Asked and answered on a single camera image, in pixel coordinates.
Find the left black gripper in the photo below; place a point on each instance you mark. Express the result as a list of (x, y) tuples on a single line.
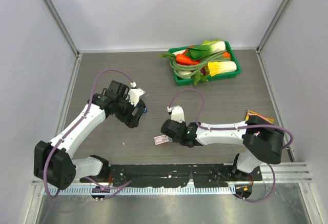
[(130, 120)]

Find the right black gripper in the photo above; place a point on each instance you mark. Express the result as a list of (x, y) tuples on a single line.
[(183, 123)]

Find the blue stapler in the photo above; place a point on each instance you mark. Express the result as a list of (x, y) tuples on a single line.
[(144, 110)]

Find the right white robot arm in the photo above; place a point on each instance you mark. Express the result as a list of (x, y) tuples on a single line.
[(263, 141)]

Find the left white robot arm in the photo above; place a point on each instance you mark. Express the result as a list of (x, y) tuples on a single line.
[(53, 160)]

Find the toy white radish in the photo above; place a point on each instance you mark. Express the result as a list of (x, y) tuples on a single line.
[(184, 74)]

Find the toy green long beans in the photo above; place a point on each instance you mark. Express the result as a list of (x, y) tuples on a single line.
[(220, 56)]

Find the colourful candy bag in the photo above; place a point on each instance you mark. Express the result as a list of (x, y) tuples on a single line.
[(253, 113)]

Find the toy orange carrot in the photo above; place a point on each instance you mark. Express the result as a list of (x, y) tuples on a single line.
[(185, 60)]

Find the toy napa cabbage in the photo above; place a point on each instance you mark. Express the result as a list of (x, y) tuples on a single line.
[(216, 68)]

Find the toy bok choy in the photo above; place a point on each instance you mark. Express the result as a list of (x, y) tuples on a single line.
[(206, 49)]

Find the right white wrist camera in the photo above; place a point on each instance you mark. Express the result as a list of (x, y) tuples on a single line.
[(176, 113)]

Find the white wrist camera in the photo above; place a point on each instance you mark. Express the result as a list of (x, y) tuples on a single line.
[(176, 113), (134, 94)]

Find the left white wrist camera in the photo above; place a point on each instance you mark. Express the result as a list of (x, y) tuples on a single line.
[(134, 94)]

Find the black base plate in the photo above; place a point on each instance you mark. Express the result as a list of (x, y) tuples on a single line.
[(178, 175)]

